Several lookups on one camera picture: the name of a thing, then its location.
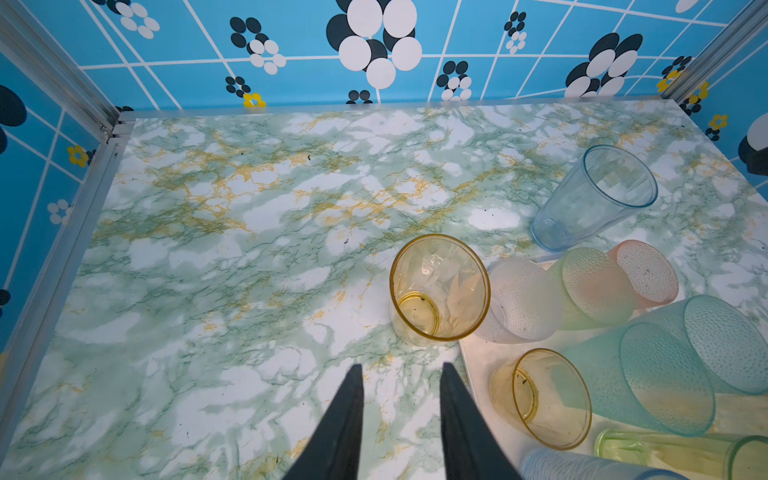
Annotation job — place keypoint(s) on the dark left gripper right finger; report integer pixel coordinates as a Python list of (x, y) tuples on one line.
[(470, 449)]

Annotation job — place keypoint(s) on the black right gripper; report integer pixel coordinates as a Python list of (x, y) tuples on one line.
[(752, 149)]

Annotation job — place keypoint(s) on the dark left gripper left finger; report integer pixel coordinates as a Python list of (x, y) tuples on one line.
[(333, 451)]

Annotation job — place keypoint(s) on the blue clear glass front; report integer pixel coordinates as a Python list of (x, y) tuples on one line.
[(543, 463)]

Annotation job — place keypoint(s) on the amber short glass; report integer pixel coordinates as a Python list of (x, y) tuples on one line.
[(542, 394)]

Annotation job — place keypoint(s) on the clear frosted textured cup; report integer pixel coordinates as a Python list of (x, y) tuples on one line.
[(526, 305)]

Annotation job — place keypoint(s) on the pink textured cup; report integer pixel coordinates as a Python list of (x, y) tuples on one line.
[(652, 277)]

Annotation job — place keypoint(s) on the teal textured cup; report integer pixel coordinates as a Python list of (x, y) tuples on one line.
[(642, 375), (728, 344)]

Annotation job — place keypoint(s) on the light green textured cup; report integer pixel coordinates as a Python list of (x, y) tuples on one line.
[(595, 290)]

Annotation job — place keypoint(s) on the green clear glass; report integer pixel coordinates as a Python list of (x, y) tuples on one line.
[(711, 456)]

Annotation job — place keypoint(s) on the blue clear tall glass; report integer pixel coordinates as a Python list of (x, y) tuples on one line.
[(607, 185)]

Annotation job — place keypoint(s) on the yellow clear glass left column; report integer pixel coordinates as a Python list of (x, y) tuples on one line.
[(440, 291)]

